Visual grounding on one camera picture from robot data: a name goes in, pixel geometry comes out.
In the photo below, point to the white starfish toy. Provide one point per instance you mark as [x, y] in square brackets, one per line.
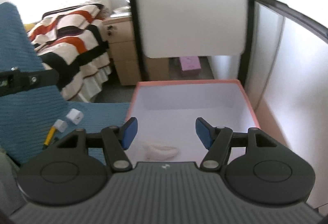
[160, 151]

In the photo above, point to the wooden drawer cabinet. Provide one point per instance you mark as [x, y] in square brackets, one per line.
[123, 44]

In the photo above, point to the white dish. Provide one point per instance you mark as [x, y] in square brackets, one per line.
[122, 10]

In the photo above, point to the grey partition rail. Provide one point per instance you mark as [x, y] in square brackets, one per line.
[294, 10]

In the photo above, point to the pink cardboard box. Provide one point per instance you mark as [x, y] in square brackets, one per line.
[189, 101]

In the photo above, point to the white chair with black frame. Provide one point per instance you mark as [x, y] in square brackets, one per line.
[192, 8]

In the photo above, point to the striped orange black blanket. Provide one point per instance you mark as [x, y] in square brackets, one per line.
[66, 42]

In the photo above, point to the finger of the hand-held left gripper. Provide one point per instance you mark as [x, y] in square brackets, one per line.
[42, 80]

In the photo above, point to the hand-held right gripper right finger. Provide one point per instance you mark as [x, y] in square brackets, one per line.
[203, 132]

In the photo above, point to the brown cardboard box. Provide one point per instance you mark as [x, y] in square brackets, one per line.
[156, 69]

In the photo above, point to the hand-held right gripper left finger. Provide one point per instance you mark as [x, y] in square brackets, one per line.
[129, 131]

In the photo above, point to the white cube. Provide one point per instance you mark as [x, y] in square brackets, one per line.
[74, 116]
[60, 125]

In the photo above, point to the blue knitted blanket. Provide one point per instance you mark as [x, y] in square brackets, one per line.
[28, 108]

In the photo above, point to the small pink floor box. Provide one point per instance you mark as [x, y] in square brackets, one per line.
[190, 65]

